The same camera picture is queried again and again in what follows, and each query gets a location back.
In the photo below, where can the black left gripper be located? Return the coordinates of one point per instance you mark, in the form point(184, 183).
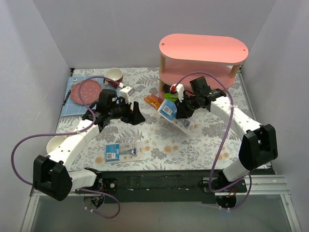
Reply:
point(129, 113)

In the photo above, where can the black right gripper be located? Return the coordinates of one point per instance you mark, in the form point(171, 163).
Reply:
point(184, 108)

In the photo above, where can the black green Gillette razor box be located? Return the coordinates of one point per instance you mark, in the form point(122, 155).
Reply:
point(171, 97)

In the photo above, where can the blue razor blister pack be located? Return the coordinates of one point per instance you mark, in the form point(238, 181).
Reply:
point(168, 111)
point(123, 152)

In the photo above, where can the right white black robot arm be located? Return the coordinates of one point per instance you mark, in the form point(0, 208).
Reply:
point(258, 142)

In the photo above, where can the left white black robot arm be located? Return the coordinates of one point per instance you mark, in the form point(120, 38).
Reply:
point(52, 175)

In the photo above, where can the pink three-tier shelf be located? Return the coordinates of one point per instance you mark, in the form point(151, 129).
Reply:
point(184, 57)

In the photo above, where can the floral tablecloth mat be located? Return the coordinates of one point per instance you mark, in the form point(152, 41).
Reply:
point(165, 147)

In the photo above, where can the orange long snack packet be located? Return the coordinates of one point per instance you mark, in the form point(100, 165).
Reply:
point(153, 100)

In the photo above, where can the red cup white inside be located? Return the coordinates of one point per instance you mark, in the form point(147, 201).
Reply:
point(114, 75)

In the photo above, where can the pink dotted plate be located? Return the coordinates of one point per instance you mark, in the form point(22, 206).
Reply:
point(89, 91)

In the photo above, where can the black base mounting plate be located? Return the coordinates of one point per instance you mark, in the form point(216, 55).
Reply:
point(156, 186)

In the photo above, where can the white ceramic bowl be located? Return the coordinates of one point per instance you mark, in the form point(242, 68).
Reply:
point(55, 142)

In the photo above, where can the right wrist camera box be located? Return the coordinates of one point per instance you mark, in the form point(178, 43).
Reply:
point(178, 90)

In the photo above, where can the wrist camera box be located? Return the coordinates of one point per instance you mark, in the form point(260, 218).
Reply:
point(126, 93)
point(178, 90)

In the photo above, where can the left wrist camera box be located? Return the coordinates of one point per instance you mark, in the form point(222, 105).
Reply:
point(126, 93)

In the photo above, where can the black handled fork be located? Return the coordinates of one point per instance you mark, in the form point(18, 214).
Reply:
point(74, 82)

